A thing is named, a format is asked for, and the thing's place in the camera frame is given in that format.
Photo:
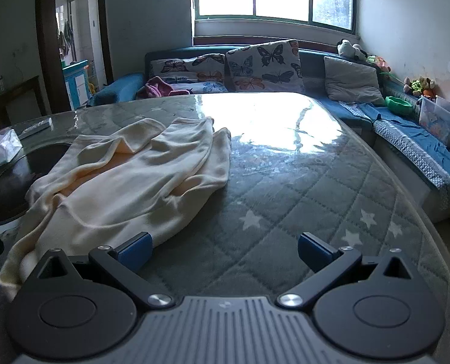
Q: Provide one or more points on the clear plastic box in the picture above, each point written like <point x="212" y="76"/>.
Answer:
<point x="439" y="121"/>

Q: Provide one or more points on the blue sofa cover cloth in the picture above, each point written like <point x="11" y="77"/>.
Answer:
<point x="418" y="132"/>

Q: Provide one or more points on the cream garment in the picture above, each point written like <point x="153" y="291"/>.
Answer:
<point x="134" y="189"/>

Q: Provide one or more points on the blue sofa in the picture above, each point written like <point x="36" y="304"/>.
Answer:
<point x="312" y="60"/>

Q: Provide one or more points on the magenta cloth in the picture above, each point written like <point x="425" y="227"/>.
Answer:
<point x="156" y="88"/>

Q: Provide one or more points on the green bowl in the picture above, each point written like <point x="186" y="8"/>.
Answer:
<point x="398" y="105"/>

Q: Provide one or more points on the butterfly print pillow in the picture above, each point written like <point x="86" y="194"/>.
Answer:
<point x="264" y="64"/>
<point x="187" y="69"/>

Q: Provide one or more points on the dark wooden door frame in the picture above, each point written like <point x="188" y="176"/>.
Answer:
<point x="46" y="38"/>

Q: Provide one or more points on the orange green plush toy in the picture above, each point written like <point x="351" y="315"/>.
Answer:
<point x="380" y="64"/>

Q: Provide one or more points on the black round table inset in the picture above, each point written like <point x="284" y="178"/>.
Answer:
<point x="16" y="182"/>

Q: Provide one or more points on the hanging towels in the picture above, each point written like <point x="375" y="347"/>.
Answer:
<point x="65" y="40"/>

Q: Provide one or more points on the panda plush toy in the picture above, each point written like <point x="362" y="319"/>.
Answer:
<point x="351" y="50"/>

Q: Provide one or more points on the grey pillow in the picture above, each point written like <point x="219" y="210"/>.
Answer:
<point x="351" y="79"/>

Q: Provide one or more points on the plush toys on sofa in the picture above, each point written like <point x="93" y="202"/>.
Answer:
<point x="422" y="87"/>

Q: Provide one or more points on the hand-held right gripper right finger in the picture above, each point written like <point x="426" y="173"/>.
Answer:
<point x="312" y="252"/>

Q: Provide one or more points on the blue cabinet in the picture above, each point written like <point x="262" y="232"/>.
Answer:
<point x="75" y="85"/>

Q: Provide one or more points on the grey patterned cloth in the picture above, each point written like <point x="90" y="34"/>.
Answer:
<point x="410" y="148"/>

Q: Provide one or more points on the small yellow plastic object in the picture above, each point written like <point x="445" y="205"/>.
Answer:
<point x="92" y="79"/>

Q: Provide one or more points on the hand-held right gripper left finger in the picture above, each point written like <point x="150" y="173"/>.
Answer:
<point x="136" y="252"/>

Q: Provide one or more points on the grey remote control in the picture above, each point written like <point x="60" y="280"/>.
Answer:
<point x="35" y="127"/>

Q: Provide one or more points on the dark wooden sideboard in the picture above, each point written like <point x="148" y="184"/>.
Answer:
<point x="18" y="98"/>

